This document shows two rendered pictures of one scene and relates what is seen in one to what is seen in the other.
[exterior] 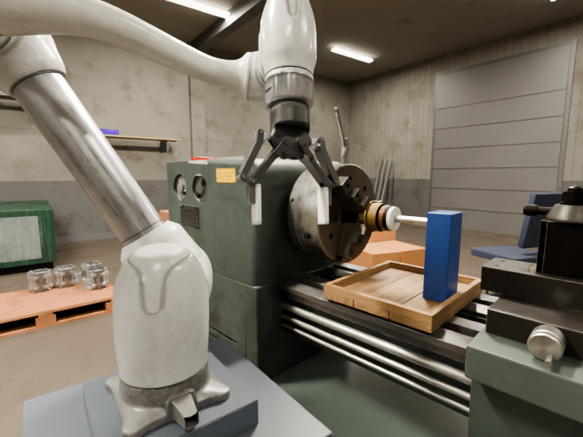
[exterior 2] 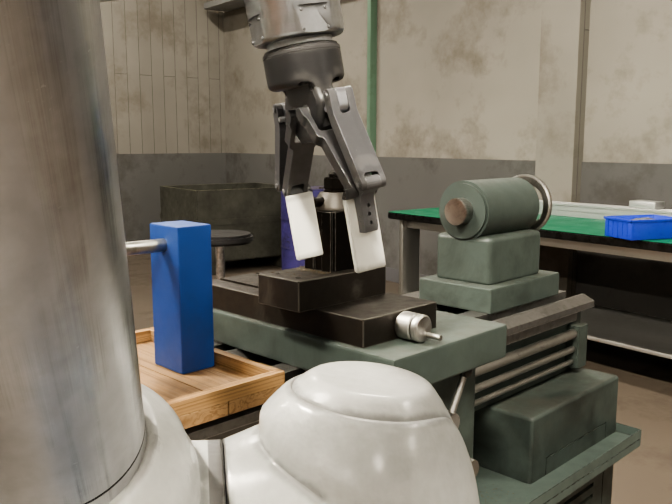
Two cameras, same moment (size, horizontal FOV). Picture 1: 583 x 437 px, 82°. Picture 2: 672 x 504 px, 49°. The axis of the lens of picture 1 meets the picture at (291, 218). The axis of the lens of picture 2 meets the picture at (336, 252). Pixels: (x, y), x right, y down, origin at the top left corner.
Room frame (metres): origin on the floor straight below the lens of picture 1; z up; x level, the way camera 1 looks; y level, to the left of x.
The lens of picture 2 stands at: (0.60, 0.73, 1.23)
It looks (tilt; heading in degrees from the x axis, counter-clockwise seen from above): 9 degrees down; 270
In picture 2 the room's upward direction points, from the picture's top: straight up
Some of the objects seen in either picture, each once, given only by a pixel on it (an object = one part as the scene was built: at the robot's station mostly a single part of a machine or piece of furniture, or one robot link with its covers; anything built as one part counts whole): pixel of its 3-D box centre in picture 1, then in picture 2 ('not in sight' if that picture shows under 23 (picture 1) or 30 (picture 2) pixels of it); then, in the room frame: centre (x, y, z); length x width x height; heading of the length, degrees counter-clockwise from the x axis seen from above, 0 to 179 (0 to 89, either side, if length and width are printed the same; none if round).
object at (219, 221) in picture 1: (255, 210); not in sight; (1.35, 0.15, 1.06); 0.59 x 0.48 x 0.39; 45
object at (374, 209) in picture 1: (376, 217); not in sight; (0.98, -0.25, 1.08); 0.09 x 0.09 x 0.09; 45
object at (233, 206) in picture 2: not in sight; (229, 225); (1.67, -6.59, 0.40); 1.15 x 0.97 x 0.79; 37
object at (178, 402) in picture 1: (169, 382); not in sight; (0.56, 0.22, 0.83); 0.22 x 0.18 x 0.06; 37
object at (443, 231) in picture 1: (442, 255); (182, 295); (0.84, -0.39, 1.00); 0.08 x 0.06 x 0.23; 135
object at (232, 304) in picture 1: (258, 354); not in sight; (1.35, 0.15, 0.43); 0.60 x 0.48 x 0.86; 45
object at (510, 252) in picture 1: (513, 250); not in sight; (2.96, -2.02, 0.53); 0.61 x 0.59 x 1.06; 39
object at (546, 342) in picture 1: (545, 345); (419, 328); (0.47, -0.38, 0.95); 0.07 x 0.04 x 0.04; 135
